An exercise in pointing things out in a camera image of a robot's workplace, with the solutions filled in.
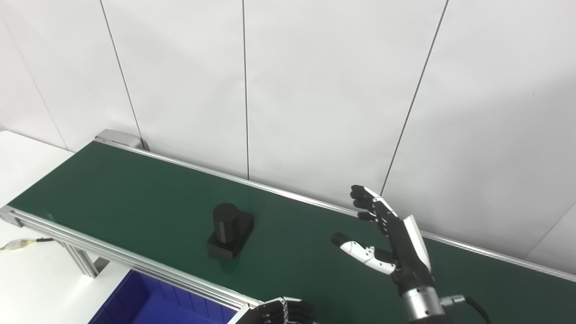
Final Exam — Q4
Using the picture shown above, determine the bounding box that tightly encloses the cable with yellowish connector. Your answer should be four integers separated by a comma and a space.
0, 237, 55, 252

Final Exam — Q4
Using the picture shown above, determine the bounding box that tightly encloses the blue bin with white plates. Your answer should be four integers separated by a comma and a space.
88, 269, 239, 324

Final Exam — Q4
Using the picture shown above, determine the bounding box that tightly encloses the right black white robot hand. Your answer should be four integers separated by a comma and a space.
331, 184, 435, 295

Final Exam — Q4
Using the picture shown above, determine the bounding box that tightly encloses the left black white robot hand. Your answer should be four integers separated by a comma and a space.
227, 297, 315, 324

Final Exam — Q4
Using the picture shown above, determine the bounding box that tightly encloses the green conveyor belt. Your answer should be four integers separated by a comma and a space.
0, 129, 576, 324
8, 141, 576, 324

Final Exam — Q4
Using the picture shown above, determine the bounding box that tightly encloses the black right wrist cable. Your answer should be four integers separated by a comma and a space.
440, 294, 492, 324

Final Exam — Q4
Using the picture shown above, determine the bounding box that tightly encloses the black cylinder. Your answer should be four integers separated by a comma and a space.
207, 202, 255, 260

